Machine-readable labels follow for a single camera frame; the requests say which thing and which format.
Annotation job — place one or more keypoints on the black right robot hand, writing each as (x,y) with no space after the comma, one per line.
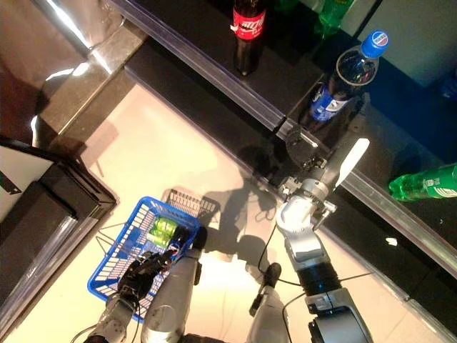
(332,164)

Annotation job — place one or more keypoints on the blue plastic shopping basket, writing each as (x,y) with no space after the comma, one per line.
(107,271)

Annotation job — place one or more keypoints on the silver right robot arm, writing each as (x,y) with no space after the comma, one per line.
(307,246)

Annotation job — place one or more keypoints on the green sprite bottle yellow cap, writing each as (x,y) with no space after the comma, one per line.
(332,18)
(425,186)
(285,4)

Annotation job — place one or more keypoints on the white paper scrap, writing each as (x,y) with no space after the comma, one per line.
(391,242)

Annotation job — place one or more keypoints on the black shelf board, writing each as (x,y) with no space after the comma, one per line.
(214,118)
(285,60)

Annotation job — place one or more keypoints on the coke bottle red label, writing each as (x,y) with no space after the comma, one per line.
(249,35)

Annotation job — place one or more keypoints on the silver right robot leg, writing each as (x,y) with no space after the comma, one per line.
(267,321)

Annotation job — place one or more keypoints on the dark corner display unit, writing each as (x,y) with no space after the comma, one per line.
(35,214)

